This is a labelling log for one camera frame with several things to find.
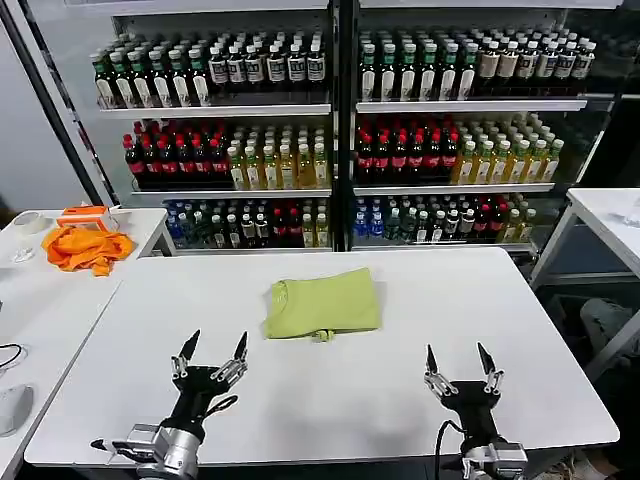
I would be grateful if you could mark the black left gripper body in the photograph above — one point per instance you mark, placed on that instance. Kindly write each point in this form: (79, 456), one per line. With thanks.
(197, 392)

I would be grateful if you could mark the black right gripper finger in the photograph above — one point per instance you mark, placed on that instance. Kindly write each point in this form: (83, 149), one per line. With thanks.
(439, 380)
(492, 377)

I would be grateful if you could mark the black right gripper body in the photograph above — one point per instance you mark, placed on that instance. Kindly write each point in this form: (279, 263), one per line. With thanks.
(475, 410)

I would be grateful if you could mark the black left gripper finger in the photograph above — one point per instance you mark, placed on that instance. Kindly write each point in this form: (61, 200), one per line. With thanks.
(232, 367)
(184, 357)

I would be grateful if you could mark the yellow-green shirt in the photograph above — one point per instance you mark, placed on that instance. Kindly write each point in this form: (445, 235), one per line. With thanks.
(325, 305)

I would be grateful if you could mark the person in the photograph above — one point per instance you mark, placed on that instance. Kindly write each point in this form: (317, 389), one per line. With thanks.
(602, 320)

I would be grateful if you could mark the orange crumpled cloth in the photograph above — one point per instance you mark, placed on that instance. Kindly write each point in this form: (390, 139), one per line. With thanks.
(85, 250)

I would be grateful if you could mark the white side table with clutter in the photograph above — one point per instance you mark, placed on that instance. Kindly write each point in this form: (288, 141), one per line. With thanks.
(30, 310)

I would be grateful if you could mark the orange and white box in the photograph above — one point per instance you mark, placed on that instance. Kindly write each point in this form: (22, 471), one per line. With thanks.
(85, 216)

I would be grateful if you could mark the grey rounded device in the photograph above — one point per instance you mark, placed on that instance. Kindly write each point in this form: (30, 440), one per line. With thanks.
(12, 407)

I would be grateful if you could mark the white marble-look side table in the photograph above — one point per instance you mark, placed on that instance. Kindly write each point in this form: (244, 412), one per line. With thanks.
(607, 225)

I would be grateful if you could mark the clear tape roll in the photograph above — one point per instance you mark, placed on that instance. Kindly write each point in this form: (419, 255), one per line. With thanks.
(30, 221)

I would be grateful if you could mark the shelf rack with drink bottles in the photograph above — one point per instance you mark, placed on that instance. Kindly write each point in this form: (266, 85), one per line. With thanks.
(460, 140)
(225, 145)

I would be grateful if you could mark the black metal pole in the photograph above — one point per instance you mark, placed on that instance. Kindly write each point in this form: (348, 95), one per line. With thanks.
(47, 100)

